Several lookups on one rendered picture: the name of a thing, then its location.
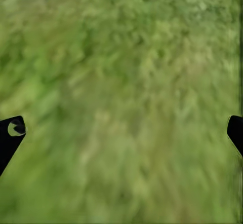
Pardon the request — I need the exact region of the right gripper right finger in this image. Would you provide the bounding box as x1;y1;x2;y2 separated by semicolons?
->
227;115;243;156

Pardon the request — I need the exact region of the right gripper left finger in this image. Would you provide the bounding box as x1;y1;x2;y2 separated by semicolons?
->
0;116;27;176

